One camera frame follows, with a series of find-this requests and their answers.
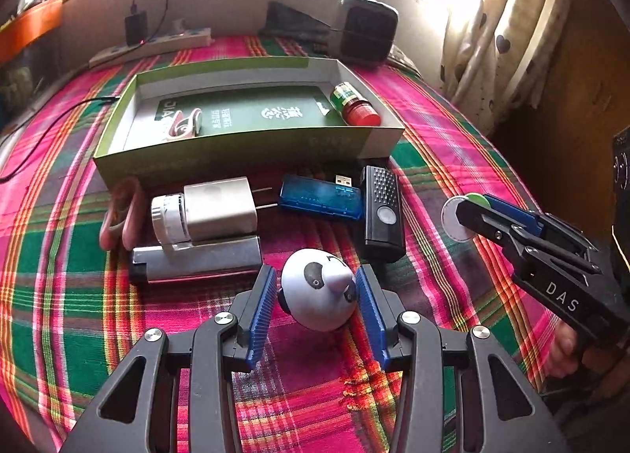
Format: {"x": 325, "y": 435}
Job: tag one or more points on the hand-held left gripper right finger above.
{"x": 369, "y": 308}

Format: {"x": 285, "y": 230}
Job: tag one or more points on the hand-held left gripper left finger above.
{"x": 263, "y": 308}

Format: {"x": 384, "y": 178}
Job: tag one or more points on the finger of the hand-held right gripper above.
{"x": 514, "y": 214}
{"x": 485, "y": 225}

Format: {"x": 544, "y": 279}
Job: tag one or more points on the white and green round holder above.
{"x": 455, "y": 224}

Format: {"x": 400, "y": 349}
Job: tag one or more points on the white panda toy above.
{"x": 315, "y": 295}

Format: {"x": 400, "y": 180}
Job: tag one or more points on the silver metal lighter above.
{"x": 206, "y": 261}

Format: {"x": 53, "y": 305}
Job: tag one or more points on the black doorbell remote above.
{"x": 384, "y": 217}

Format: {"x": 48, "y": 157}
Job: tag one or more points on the blue translucent usb device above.
{"x": 320, "y": 199}

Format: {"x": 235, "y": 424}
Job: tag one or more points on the green cardboard box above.
{"x": 246, "y": 155}

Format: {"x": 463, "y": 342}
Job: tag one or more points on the person's right hand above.
{"x": 565, "y": 349}

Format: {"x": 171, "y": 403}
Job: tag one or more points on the plaid blanket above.
{"x": 305, "y": 394}

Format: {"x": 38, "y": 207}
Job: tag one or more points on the brown wooden cabinet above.
{"x": 585, "y": 89}

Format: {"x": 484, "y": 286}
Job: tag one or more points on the red capped small bottle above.
{"x": 362, "y": 113}

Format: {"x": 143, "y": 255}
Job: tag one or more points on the heart patterned curtain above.
{"x": 507, "y": 39}

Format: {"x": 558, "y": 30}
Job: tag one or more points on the dark green printed packet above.
{"x": 275, "y": 111}

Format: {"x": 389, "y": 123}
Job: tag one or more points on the black grey rounded speaker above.
{"x": 366, "y": 32}

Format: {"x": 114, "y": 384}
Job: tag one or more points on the white power strip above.
{"x": 167, "y": 42}

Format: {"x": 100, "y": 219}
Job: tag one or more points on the dark folded cloth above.
{"x": 288, "y": 20}

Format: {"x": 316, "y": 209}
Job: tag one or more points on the black plug-in charger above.
{"x": 136, "y": 29}

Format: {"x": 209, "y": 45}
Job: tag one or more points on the orange tray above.
{"x": 34, "y": 25}

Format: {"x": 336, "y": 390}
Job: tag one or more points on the white wall charger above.
{"x": 216, "y": 209}

